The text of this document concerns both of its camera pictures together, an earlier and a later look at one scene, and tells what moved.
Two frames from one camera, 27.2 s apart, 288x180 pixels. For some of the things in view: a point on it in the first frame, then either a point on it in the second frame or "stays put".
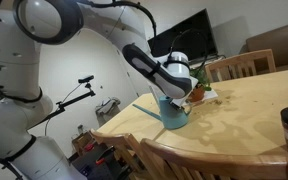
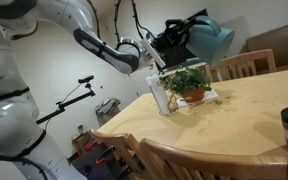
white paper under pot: [208, 94] stays put
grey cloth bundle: [108, 108] stays put
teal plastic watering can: [171, 117] to [207, 42]
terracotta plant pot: [197, 93] stays put
